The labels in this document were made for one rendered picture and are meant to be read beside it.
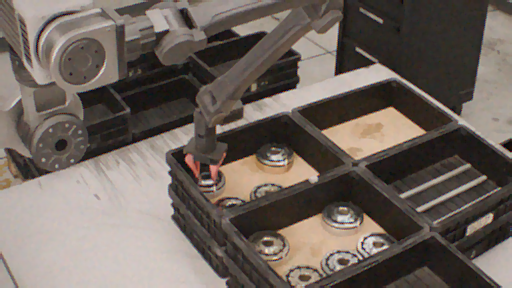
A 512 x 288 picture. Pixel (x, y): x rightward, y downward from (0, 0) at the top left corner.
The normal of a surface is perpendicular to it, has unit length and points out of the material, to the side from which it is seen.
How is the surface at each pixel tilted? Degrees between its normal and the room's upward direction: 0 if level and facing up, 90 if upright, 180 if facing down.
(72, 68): 90
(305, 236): 0
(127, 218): 0
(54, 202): 0
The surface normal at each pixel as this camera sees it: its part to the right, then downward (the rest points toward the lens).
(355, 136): 0.07, -0.82
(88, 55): 0.60, 0.49
